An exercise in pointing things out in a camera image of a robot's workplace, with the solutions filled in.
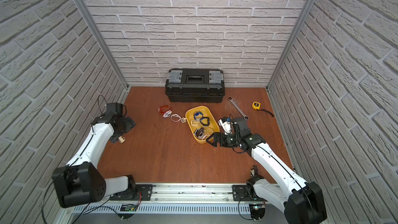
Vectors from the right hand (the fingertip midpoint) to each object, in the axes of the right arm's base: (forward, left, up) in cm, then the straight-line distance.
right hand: (215, 140), depth 78 cm
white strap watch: (+21, +19, -11) cm, 31 cm away
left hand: (+12, +48, +1) cm, 49 cm away
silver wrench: (+38, -15, -12) cm, 42 cm away
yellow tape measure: (+29, -33, -11) cm, 46 cm away
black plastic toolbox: (+38, +9, +3) cm, 39 cm away
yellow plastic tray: (+18, +6, -11) cm, 22 cm away
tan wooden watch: (+9, +54, -9) cm, 56 cm away
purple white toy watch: (+26, +29, -10) cm, 40 cm away
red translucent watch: (+30, +33, -10) cm, 46 cm away
